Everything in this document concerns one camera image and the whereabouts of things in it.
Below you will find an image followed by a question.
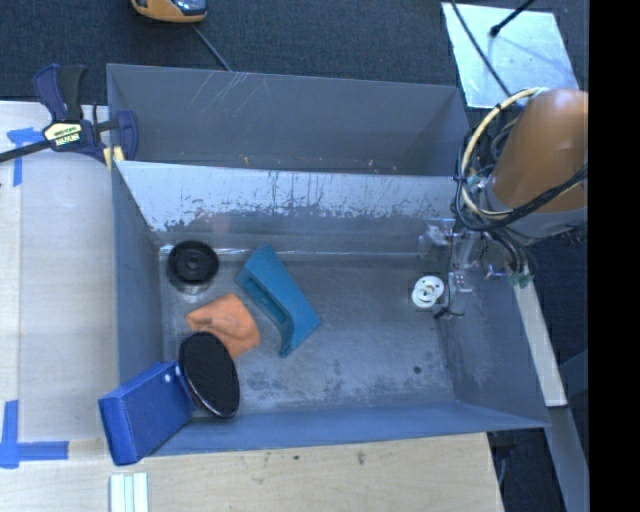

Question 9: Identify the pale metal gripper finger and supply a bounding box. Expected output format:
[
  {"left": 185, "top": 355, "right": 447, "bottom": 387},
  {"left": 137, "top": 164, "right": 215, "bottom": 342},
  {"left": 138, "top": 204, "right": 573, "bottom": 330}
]
[
  {"left": 418, "top": 217, "right": 456, "bottom": 254},
  {"left": 433, "top": 271, "right": 474, "bottom": 319}
]

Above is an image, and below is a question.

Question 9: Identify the grey metal bin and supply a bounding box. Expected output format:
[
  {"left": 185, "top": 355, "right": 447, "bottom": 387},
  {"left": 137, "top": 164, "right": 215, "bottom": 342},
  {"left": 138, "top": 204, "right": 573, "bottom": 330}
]
[{"left": 105, "top": 63, "right": 552, "bottom": 458}]

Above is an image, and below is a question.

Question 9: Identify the teal plastic holder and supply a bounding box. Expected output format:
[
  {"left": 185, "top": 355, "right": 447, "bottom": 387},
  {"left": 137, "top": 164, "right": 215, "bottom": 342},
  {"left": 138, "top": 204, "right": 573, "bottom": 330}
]
[{"left": 233, "top": 243, "right": 322, "bottom": 359}]

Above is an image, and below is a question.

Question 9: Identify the orange cloth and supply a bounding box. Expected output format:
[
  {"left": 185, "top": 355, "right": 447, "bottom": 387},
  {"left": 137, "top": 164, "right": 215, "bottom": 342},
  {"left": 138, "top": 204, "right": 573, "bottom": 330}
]
[{"left": 185, "top": 292, "right": 262, "bottom": 360}]

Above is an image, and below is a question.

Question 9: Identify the black round lid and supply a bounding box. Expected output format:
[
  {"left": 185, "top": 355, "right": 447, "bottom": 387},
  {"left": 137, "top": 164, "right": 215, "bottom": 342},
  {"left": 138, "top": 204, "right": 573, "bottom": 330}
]
[{"left": 166, "top": 240, "right": 221, "bottom": 286}]

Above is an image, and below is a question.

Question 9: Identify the black oval disc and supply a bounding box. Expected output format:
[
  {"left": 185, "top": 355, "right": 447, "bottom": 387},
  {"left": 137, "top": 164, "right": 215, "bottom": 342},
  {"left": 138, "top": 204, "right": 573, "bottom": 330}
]
[{"left": 178, "top": 331, "right": 242, "bottom": 420}]

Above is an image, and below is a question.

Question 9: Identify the blue box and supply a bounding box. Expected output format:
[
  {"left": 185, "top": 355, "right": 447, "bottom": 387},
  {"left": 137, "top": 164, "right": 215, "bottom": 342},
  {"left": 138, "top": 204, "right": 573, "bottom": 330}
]
[{"left": 97, "top": 360, "right": 196, "bottom": 467}]

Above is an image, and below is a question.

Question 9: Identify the pale wood board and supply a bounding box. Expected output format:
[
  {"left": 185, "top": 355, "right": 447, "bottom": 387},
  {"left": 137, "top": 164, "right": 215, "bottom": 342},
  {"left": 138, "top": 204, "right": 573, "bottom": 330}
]
[{"left": 18, "top": 148, "right": 121, "bottom": 444}]

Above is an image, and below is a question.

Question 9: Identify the white double ring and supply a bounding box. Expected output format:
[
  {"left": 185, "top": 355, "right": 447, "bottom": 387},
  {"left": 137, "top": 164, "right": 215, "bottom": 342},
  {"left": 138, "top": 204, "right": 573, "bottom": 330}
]
[{"left": 411, "top": 275, "right": 446, "bottom": 310}]

